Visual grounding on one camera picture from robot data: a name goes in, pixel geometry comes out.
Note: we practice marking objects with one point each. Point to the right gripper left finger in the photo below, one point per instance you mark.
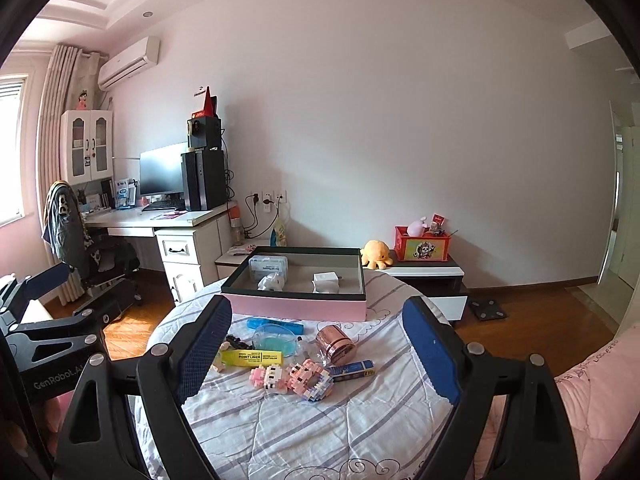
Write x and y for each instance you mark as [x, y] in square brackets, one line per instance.
[170, 373]

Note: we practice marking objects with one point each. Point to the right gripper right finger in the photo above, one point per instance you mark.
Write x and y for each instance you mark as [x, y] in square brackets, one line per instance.
[469, 381]

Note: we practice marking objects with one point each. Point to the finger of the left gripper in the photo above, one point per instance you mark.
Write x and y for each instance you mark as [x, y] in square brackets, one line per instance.
[17, 295]
[64, 342]

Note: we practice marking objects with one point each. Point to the yellow highlighter pen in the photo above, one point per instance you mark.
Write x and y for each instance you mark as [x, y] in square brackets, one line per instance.
[251, 358]

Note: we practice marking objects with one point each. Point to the black doll figure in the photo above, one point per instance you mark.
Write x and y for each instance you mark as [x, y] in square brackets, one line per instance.
[237, 343]

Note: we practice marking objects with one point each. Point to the small blue battery box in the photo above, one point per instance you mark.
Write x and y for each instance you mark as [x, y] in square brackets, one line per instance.
[352, 371]

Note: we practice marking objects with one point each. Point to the small pink brick toy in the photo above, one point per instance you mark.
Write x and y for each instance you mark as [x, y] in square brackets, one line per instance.
[272, 378]

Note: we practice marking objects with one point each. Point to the blue highlighter pen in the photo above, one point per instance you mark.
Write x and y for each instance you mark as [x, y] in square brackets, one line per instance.
[295, 328]

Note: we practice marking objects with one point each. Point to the clear teal round container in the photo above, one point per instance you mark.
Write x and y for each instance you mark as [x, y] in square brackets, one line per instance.
[275, 339]

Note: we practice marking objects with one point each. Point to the rose gold round tin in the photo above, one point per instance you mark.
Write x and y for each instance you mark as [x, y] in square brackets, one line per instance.
[335, 346]

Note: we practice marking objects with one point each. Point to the pink brick toy figure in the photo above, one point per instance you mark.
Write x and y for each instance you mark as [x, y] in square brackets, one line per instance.
[309, 380]

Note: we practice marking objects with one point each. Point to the pink black storage box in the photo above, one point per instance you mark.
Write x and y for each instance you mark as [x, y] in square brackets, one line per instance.
[297, 299]

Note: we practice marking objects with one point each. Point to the black bathroom scale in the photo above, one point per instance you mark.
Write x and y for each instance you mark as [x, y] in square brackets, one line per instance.
[487, 310]

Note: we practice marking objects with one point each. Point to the black office chair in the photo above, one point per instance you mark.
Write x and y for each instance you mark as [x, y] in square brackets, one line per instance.
[103, 263]

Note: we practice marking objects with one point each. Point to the black white tv stand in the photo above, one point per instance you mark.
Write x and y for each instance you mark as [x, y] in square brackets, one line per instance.
[439, 281]

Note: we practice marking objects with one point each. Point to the striped white quilt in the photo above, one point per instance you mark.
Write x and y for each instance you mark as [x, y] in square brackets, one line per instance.
[378, 427]

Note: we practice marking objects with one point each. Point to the white bedside cabinet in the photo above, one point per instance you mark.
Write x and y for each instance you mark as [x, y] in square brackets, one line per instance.
[229, 261]

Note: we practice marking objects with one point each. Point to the red storage crate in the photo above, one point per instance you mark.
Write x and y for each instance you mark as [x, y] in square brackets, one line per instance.
[425, 248]

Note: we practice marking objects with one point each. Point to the white desk with drawers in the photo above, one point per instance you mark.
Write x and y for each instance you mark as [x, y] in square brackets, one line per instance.
[189, 243]

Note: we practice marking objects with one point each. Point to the pink pillow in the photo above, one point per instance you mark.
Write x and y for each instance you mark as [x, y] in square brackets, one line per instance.
[601, 398]

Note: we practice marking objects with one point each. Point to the clear dental flosser box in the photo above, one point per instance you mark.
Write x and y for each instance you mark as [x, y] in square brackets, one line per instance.
[261, 266]

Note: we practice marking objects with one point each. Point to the yellow octopus plush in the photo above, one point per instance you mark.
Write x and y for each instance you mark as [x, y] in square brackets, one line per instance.
[375, 255]

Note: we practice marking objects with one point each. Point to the pink plush toy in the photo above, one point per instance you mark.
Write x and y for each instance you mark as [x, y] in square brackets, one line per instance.
[418, 228]

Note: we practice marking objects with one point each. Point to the white square charger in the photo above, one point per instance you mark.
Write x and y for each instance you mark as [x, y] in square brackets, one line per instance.
[326, 283]

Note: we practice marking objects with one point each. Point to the black computer monitor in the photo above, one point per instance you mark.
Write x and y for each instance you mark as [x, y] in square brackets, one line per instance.
[160, 170]

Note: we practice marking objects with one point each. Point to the snack bag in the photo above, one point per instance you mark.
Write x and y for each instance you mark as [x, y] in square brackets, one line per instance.
[278, 233]

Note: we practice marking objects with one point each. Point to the white door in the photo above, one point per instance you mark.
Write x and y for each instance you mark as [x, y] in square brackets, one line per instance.
[622, 251]

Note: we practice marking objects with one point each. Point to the black computer tower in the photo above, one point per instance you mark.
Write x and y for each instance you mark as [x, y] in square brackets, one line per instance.
[204, 182]

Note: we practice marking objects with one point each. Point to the black speaker box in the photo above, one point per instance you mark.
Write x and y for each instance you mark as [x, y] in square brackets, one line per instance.
[204, 133]

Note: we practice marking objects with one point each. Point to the white air conditioner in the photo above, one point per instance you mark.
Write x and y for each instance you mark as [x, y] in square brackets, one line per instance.
[140, 56]

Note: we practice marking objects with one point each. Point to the white wall cabinet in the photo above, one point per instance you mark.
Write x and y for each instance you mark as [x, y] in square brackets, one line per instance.
[86, 145]

